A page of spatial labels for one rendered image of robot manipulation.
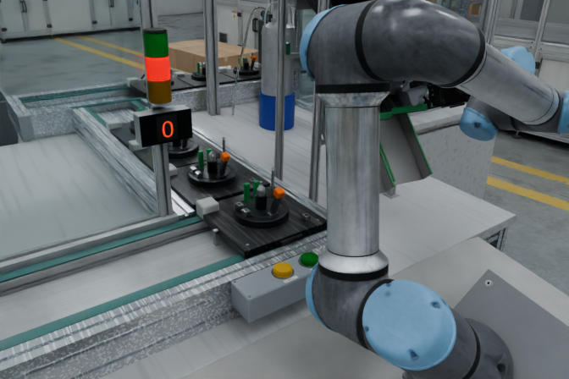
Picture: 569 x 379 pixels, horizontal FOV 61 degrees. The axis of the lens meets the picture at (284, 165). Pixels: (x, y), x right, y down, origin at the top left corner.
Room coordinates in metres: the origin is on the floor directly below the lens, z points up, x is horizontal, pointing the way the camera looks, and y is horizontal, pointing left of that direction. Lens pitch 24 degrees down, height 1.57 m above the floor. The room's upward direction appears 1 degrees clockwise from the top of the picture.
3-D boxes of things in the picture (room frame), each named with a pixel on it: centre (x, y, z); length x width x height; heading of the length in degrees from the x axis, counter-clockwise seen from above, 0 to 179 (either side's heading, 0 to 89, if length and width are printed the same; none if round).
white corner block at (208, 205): (1.08, 0.19, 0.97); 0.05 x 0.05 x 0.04; 36
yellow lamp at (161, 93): (1.04, 0.28, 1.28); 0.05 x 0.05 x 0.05
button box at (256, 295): (0.84, 0.00, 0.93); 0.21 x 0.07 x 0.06; 126
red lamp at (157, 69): (1.04, 0.28, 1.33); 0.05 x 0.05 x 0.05
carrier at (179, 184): (1.27, 0.21, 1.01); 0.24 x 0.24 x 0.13; 36
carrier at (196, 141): (1.47, 0.35, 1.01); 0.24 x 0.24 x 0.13; 36
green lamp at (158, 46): (1.04, 0.28, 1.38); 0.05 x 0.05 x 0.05
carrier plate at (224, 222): (1.06, 0.06, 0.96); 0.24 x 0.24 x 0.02; 36
